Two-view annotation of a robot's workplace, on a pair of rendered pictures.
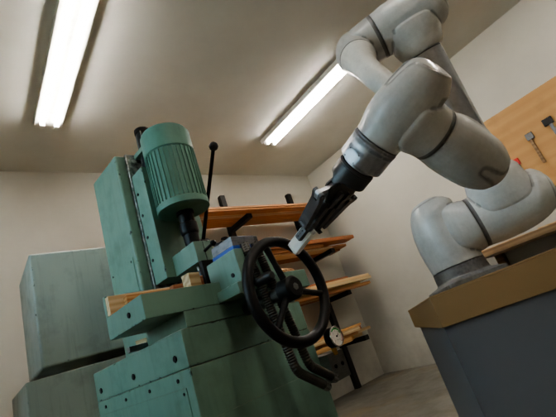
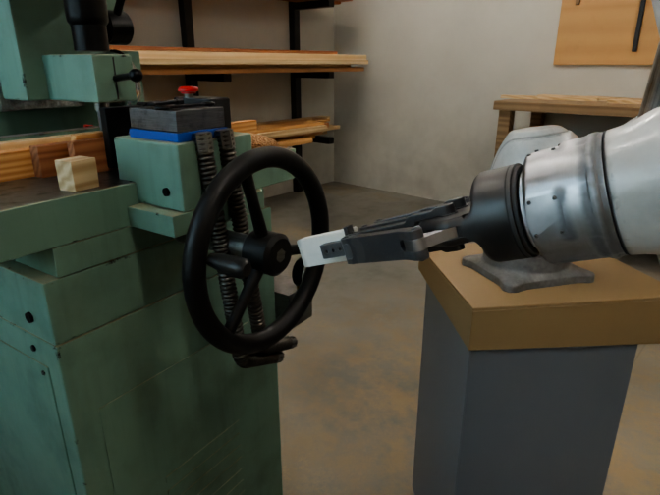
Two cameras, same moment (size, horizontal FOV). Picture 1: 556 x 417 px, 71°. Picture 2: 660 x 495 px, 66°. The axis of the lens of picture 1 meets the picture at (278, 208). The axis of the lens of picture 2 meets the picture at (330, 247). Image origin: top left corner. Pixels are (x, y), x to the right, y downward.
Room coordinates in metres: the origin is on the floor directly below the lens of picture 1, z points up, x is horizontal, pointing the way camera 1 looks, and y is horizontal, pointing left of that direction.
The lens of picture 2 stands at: (0.33, 0.03, 1.06)
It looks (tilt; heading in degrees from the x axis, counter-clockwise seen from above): 20 degrees down; 354
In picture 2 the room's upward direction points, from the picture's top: straight up
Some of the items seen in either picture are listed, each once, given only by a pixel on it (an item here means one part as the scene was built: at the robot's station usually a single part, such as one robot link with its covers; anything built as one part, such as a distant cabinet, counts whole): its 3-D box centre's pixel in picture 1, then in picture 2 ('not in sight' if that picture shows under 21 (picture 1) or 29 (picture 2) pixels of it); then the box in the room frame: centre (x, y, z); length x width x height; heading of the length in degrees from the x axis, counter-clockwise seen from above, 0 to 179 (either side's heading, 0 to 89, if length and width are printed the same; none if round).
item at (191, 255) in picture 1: (194, 261); (90, 82); (1.23, 0.32, 1.03); 0.14 x 0.07 x 0.09; 50
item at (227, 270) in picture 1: (242, 270); (187, 165); (1.09, 0.15, 0.91); 0.15 x 0.14 x 0.09; 140
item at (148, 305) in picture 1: (229, 294); (152, 188); (1.15, 0.22, 0.87); 0.61 x 0.30 x 0.06; 140
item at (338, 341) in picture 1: (333, 340); (304, 276); (1.28, -0.03, 0.65); 0.06 x 0.04 x 0.08; 140
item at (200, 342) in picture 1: (198, 351); (81, 232); (1.29, 0.40, 0.76); 0.57 x 0.45 x 0.09; 50
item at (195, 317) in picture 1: (225, 316); (137, 214); (1.18, 0.26, 0.82); 0.40 x 0.21 x 0.04; 140
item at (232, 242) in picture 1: (237, 246); (186, 114); (1.10, 0.15, 0.99); 0.13 x 0.11 x 0.06; 140
